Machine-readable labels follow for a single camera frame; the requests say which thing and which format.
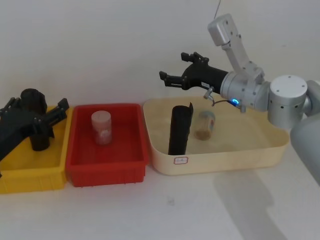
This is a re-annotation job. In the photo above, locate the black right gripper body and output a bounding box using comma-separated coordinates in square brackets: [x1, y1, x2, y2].
[181, 62, 230, 94]

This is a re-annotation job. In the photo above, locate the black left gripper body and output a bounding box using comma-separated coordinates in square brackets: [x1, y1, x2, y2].
[0, 109, 55, 162]

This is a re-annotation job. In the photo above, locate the yellow plastic bin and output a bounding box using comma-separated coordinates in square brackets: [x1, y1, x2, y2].
[0, 104, 74, 195]

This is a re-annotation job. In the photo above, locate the clear jar with pink contents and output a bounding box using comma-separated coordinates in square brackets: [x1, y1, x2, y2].
[90, 110, 113, 146]

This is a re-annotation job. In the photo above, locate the black cylinder container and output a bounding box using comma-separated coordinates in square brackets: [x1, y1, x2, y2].
[167, 101, 195, 156]

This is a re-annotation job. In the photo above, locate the clear jar with brown contents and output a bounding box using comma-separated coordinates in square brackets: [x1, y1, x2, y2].
[194, 110, 217, 142]

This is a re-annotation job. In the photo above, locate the red plastic bin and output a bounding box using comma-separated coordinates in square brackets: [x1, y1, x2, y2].
[64, 103, 147, 188]

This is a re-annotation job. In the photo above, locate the white label with red border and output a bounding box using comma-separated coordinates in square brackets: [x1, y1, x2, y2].
[173, 155, 189, 166]

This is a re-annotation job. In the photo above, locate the cream plastic tray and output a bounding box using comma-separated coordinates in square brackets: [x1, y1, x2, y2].
[142, 96, 291, 176]

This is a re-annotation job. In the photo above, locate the thin dark gripper cable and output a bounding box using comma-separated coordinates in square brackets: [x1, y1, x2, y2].
[203, 86, 247, 113]

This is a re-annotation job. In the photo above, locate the thin hanging grey cable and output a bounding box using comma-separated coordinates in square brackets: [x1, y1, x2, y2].
[213, 0, 223, 20]

